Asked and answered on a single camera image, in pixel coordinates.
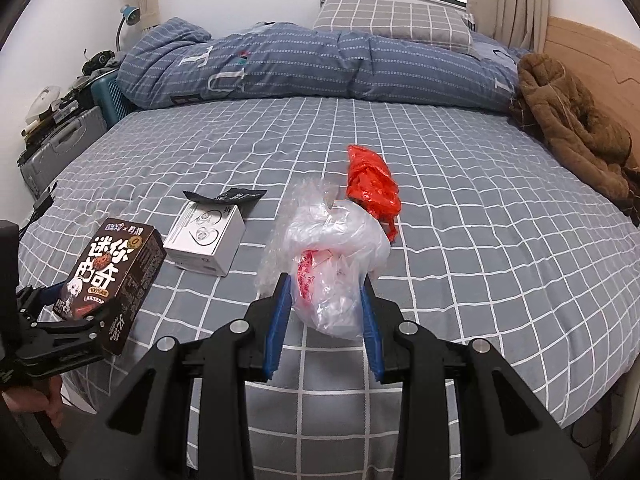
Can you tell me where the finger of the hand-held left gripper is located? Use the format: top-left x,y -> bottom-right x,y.
12,304 -> 132,379
16,284 -> 64,319

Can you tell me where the wooden headboard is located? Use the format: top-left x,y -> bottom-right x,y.
542,16 -> 640,161

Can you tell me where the black power adapter with cable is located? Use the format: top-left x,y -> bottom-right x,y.
31,186 -> 57,221

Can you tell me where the person's left hand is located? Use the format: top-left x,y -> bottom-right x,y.
0,375 -> 67,432

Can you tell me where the wide beige curtain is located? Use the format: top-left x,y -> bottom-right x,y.
465,0 -> 551,51

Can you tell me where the teal suitcase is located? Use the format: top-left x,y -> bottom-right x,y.
91,71 -> 133,128

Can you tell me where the white plastic object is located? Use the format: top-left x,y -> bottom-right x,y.
31,86 -> 63,117

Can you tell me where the clear plastic bag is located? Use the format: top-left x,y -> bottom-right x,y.
287,200 -> 392,341

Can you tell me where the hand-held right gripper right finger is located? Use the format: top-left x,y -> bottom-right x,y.
360,277 -> 593,480

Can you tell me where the grey checked pillow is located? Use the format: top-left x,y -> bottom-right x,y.
312,0 -> 473,53

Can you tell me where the brown cookie box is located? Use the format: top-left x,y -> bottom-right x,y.
52,218 -> 167,357

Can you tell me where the white earphone box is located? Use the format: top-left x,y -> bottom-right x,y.
163,201 -> 247,277

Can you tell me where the grey checked bed sheet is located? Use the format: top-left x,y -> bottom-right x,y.
17,95 -> 640,441

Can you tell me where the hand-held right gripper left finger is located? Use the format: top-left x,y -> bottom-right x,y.
60,272 -> 296,480

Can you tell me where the red plastic bag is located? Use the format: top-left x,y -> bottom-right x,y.
346,144 -> 402,245

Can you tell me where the black wipe packet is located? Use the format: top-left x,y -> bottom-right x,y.
182,187 -> 268,221

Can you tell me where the blue striped quilt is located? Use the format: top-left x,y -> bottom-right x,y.
117,17 -> 531,111

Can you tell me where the brown jacket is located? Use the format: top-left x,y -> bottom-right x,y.
510,52 -> 640,226

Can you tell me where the grey suitcase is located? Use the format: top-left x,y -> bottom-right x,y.
20,106 -> 108,198

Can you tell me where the blue desk lamp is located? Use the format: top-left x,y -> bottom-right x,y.
115,4 -> 142,53

